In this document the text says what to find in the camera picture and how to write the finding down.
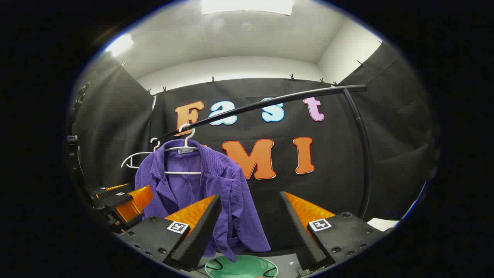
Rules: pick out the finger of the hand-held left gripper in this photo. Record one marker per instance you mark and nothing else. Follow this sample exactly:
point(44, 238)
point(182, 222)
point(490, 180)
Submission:
point(110, 192)
point(133, 204)

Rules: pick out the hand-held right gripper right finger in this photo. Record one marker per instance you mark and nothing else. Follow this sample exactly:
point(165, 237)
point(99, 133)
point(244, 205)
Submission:
point(303, 239)

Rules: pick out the black stand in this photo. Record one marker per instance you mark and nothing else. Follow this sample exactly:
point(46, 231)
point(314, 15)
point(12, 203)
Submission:
point(72, 138)

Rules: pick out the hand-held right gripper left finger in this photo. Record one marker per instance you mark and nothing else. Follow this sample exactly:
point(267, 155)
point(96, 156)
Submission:
point(195, 239)

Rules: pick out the white clothes hanger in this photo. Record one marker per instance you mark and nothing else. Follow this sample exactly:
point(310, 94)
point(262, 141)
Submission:
point(181, 172)
point(131, 157)

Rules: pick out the purple ribbed jacket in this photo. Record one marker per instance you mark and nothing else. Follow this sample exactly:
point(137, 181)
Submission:
point(231, 193)

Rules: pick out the green laundry hamper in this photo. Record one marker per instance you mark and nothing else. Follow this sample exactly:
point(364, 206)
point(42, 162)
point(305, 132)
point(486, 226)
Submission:
point(243, 267)

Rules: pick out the black clothes rack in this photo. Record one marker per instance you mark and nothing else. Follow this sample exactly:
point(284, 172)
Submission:
point(366, 166)

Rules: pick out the ceiling light panel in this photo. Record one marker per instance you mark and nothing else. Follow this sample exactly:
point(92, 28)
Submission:
point(247, 5)
point(119, 44)

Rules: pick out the white sheet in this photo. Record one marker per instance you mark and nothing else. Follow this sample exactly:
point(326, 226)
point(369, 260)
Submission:
point(382, 224)

